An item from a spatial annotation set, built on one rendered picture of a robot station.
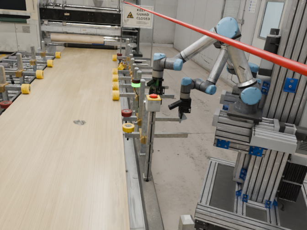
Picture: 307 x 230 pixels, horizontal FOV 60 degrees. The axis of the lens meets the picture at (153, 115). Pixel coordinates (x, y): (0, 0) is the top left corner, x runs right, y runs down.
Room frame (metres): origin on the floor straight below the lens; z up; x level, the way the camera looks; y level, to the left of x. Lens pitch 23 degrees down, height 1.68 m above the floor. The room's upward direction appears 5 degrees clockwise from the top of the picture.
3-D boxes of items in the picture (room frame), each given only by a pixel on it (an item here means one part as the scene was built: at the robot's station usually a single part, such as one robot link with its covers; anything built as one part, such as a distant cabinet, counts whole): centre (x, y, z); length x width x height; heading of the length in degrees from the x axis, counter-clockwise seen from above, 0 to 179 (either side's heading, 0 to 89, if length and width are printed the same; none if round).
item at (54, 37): (4.27, 1.08, 1.05); 1.43 x 0.12 x 0.12; 100
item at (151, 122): (1.30, 0.01, 0.93); 0.05 x 0.05 x 0.45; 10
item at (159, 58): (1.73, -0.01, 1.32); 0.09 x 0.08 x 0.11; 75
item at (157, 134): (1.61, -0.03, 0.84); 0.44 x 0.03 x 0.04; 100
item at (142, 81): (1.80, 0.10, 0.93); 0.04 x 0.04 x 0.48; 10
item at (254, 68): (2.18, -0.77, 1.21); 0.13 x 0.12 x 0.14; 39
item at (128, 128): (1.58, 0.16, 0.85); 0.08 x 0.08 x 0.11
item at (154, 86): (1.72, -0.01, 1.16); 0.09 x 0.08 x 0.12; 30
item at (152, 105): (1.30, 0.01, 1.18); 0.07 x 0.07 x 0.08; 10
